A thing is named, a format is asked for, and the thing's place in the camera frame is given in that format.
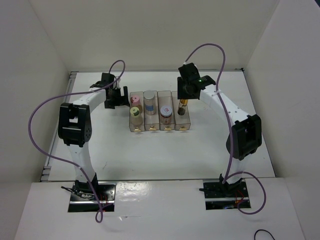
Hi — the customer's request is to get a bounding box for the yellow cap spice bottle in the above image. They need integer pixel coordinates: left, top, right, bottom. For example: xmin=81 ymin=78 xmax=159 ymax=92
xmin=130 ymin=106 xmax=144 ymax=126

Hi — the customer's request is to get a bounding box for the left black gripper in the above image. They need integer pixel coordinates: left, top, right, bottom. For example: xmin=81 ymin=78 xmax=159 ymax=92
xmin=105 ymin=86 xmax=130 ymax=109

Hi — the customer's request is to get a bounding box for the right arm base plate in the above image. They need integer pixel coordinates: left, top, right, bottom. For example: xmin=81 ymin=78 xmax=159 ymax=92
xmin=199 ymin=179 xmax=251 ymax=211

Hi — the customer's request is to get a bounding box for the tall black cap bottle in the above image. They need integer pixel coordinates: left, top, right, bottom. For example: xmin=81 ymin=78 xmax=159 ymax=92
xmin=177 ymin=99 xmax=188 ymax=116

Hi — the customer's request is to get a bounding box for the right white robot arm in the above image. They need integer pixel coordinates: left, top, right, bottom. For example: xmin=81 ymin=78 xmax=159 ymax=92
xmin=177 ymin=63 xmax=262 ymax=197

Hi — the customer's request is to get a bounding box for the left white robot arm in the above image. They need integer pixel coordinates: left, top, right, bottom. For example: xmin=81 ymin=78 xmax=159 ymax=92
xmin=58 ymin=72 xmax=129 ymax=200

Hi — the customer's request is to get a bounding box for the black cable loop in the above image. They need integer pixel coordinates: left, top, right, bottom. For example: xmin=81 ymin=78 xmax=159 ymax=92
xmin=254 ymin=228 xmax=275 ymax=240

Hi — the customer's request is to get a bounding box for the silver lid blue label jar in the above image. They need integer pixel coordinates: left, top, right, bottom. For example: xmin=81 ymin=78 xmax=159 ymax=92
xmin=143 ymin=90 xmax=156 ymax=116

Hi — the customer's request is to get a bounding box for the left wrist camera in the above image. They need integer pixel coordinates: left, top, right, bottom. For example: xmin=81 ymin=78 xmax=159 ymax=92
xmin=100 ymin=72 xmax=120 ymax=88

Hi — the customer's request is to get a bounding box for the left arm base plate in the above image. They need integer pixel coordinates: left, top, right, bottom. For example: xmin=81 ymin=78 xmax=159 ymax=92
xmin=61 ymin=181 xmax=116 ymax=213

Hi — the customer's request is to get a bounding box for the red label spice jar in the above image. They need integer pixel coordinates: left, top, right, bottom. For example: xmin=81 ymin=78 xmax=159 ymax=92
xmin=160 ymin=105 xmax=173 ymax=124

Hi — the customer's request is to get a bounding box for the clear organizer bin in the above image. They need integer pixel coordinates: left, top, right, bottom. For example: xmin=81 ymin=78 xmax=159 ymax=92
xmin=129 ymin=91 xmax=145 ymax=132
xmin=157 ymin=90 xmax=176 ymax=132
xmin=171 ymin=91 xmax=191 ymax=131
xmin=144 ymin=90 xmax=160 ymax=131

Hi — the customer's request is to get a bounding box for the pink cap spice bottle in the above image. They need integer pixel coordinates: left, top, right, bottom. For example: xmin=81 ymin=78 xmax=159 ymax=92
xmin=130 ymin=94 xmax=143 ymax=112

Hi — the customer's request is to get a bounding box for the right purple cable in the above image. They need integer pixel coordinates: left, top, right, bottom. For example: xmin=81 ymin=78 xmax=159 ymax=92
xmin=183 ymin=43 xmax=267 ymax=215

